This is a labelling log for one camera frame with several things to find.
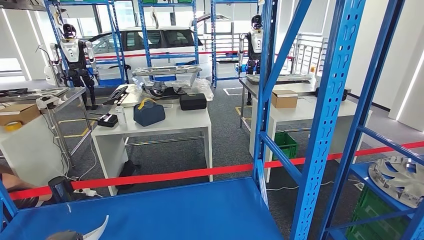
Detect small white bottle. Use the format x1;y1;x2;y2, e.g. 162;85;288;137
114;105;128;126

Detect white floor cable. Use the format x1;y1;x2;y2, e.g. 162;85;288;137
266;179;364;193

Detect yellow tape roll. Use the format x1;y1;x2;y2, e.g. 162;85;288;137
3;120;23;133

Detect white metal railing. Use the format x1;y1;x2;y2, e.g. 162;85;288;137
288;33;329;76

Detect black white humanoid robot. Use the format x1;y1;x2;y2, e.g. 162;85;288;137
236;14;266;76
48;23;100;111

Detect white handheld device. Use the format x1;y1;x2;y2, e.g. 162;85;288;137
35;94;69;111

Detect white power strip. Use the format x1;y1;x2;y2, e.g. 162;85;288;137
72;187;99;199

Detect brown cardboard box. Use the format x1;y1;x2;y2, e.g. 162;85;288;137
270;89;299;110
0;103;42;127

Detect white plastic shell part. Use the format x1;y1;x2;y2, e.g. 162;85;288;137
79;214;110;240

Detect black button panel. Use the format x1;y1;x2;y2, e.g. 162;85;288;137
102;85;129;106

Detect round grey metal disc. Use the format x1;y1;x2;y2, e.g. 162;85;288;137
367;155;424;210

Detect long grey metal panel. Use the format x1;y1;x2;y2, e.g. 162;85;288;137
131;64;203;78

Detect white car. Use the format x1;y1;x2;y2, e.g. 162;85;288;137
86;26;213;80

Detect clear plastic wrap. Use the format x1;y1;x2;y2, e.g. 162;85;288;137
132;76;216;102

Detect green plastic crate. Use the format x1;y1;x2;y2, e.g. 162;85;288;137
272;131;300;162
344;186;412;240

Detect stainless steel table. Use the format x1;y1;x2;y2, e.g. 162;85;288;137
238;77;319;130
0;86;94;168

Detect black bag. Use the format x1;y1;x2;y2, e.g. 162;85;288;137
115;159;142;191

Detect white rectangular table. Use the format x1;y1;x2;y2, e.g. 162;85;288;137
249;96;374;183
0;114;65;188
91;103;214;197

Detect black barrier post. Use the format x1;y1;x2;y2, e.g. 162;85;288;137
47;176;76;204

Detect red barrier tape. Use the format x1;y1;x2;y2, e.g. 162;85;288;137
9;140;424;202

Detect black hard case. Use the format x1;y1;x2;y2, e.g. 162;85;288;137
313;86;353;102
179;93;208;112

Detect navy bag with yellow handle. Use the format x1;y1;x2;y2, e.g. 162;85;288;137
133;97;167;128

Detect black device with antenna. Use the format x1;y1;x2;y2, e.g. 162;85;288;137
82;112;119;129

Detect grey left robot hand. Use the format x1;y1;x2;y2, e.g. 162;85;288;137
45;230;84;240

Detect person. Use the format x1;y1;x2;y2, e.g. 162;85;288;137
0;164;54;213

